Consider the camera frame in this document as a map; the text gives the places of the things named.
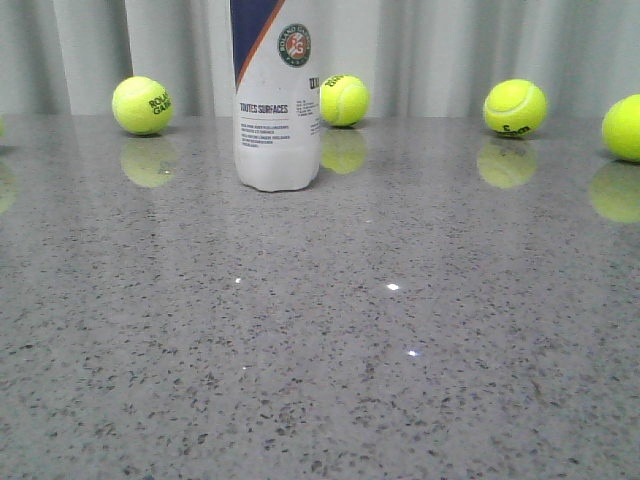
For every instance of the clear Wilson tennis ball can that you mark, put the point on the clear Wilson tennis ball can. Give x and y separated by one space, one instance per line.
276 113

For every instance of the centre yellow tennis ball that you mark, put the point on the centre yellow tennis ball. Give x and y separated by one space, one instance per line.
344 100

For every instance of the tennis ball with Roland Garros print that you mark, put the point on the tennis ball with Roland Garros print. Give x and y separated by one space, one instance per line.
142 106

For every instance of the tennis ball with Wilson print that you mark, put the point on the tennis ball with Wilson print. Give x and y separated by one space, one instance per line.
515 107

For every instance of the far right yellow tennis ball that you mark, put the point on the far right yellow tennis ball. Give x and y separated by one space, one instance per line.
620 128

